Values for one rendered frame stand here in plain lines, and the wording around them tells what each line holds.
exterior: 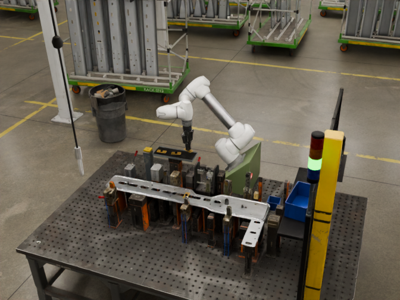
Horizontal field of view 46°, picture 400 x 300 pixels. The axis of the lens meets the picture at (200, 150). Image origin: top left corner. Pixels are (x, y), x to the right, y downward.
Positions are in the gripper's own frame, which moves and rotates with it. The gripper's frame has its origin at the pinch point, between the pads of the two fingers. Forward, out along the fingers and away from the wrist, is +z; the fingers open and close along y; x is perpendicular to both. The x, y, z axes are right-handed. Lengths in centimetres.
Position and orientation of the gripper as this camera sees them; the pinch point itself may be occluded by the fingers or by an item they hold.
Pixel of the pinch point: (187, 146)
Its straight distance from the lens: 394.9
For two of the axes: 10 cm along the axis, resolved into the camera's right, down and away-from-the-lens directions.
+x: 7.1, 3.4, -6.2
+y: -7.1, 3.8, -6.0
